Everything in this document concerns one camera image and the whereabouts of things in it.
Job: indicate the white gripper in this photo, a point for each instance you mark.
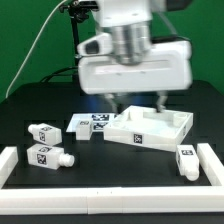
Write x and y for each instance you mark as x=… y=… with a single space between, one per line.
x=164 y=68

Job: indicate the white square table top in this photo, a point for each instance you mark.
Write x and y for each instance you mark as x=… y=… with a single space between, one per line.
x=145 y=127

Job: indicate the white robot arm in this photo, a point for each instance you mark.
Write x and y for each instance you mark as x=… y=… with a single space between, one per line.
x=123 y=58

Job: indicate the white U-shaped fence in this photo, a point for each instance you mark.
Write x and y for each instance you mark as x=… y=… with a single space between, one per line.
x=123 y=200

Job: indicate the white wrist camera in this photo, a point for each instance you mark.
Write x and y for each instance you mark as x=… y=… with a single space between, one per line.
x=100 y=44

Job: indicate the black camera stand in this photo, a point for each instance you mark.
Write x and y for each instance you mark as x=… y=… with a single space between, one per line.
x=78 y=12

